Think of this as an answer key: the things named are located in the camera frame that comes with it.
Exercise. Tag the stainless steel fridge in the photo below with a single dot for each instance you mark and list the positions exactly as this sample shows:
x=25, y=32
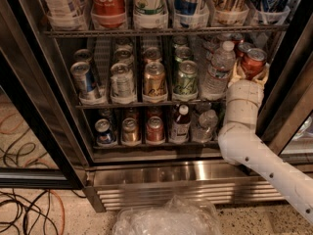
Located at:
x=42, y=39

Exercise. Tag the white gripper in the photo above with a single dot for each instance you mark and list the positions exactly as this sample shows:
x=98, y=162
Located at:
x=248, y=89

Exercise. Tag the dark juice bottle white cap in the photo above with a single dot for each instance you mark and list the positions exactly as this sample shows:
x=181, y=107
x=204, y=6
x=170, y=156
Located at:
x=180, y=124

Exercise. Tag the clear water bottle middle shelf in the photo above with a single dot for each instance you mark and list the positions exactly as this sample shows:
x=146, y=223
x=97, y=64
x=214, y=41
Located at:
x=218, y=72

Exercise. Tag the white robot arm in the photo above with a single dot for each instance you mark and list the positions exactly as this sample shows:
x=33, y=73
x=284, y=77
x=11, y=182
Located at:
x=239, y=145

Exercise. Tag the white silver can front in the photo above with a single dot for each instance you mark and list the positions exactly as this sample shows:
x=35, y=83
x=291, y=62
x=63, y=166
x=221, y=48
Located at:
x=122, y=80

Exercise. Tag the white green large bottle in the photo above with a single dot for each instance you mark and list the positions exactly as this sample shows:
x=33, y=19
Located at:
x=148, y=14

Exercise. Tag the clear plastic bag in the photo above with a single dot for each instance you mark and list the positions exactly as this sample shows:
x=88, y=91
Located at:
x=178, y=216

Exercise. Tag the large coca-cola bottle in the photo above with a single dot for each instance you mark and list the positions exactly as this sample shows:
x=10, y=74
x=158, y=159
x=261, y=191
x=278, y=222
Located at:
x=109, y=12

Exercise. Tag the green soda can front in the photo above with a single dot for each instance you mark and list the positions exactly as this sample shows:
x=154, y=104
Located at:
x=186, y=78

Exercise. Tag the red can bottom shelf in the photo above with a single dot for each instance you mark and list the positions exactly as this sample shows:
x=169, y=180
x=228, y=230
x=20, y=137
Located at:
x=154, y=129

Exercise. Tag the gold can bottom shelf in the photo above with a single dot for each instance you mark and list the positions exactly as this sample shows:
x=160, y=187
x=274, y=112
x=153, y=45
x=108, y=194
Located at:
x=130, y=130

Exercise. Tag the blue pepsi can bottom shelf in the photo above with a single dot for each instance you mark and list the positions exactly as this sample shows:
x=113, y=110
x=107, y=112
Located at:
x=105, y=135

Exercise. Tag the red coke can front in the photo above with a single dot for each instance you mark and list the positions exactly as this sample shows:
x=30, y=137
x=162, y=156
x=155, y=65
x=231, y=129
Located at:
x=253, y=62

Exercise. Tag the red coke can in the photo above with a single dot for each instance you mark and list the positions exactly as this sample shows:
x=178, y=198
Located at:
x=242, y=48
x=253, y=62
x=237, y=38

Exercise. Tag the small water bottle bottom shelf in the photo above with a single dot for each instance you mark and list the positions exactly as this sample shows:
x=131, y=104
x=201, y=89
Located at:
x=205, y=126

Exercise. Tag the gold soda can front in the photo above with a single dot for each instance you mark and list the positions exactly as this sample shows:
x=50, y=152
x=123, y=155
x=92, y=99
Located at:
x=154, y=79

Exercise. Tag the blue silver can front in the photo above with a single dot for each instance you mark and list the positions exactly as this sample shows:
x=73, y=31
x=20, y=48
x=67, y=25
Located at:
x=85, y=81

